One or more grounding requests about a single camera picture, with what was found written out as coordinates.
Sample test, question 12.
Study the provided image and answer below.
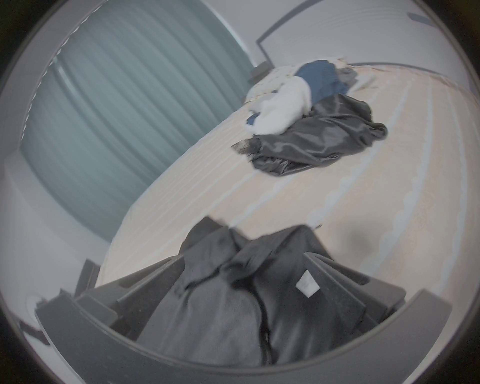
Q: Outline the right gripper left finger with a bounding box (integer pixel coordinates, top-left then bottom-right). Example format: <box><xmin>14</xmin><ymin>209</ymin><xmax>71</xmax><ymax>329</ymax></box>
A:
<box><xmin>75</xmin><ymin>255</ymin><xmax>186</xmax><ymax>340</ymax></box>

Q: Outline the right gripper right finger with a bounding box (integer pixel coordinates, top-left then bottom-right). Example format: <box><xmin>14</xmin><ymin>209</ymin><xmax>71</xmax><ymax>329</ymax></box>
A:
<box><xmin>302</xmin><ymin>252</ymin><xmax>407</xmax><ymax>334</ymax></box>

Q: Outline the black T-shirt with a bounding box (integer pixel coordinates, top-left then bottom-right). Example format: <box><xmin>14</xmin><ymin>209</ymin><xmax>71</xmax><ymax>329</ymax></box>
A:
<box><xmin>135</xmin><ymin>215</ymin><xmax>370</xmax><ymax>368</ymax></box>

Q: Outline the bed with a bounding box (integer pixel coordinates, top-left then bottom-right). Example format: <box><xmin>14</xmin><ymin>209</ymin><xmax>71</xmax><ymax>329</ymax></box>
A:
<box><xmin>95</xmin><ymin>0</ymin><xmax>480</xmax><ymax>338</ymax></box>

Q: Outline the pile of clothes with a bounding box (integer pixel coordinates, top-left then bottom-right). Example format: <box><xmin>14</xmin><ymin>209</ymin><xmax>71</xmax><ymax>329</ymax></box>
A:
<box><xmin>232</xmin><ymin>56</ymin><xmax>389</xmax><ymax>178</ymax></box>

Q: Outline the black chest of drawers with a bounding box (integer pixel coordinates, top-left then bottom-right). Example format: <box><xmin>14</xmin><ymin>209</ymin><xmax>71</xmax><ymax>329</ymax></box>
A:
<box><xmin>73</xmin><ymin>259</ymin><xmax>100</xmax><ymax>297</ymax></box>

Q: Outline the blue-green curtain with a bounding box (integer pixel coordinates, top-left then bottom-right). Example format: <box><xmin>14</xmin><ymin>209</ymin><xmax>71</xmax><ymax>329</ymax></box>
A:
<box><xmin>37</xmin><ymin>0</ymin><xmax>259</xmax><ymax>162</ymax></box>
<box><xmin>20</xmin><ymin>56</ymin><xmax>188</xmax><ymax>244</ymax></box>

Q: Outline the white printed pillow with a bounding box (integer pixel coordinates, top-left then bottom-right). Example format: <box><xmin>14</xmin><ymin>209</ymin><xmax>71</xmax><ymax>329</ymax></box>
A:
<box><xmin>245</xmin><ymin>56</ymin><xmax>346</xmax><ymax>104</ymax></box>

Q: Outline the grey bedside table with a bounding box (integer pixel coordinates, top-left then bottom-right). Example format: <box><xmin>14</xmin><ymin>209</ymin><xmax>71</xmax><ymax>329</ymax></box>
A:
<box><xmin>249</xmin><ymin>62</ymin><xmax>272</xmax><ymax>83</ymax></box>

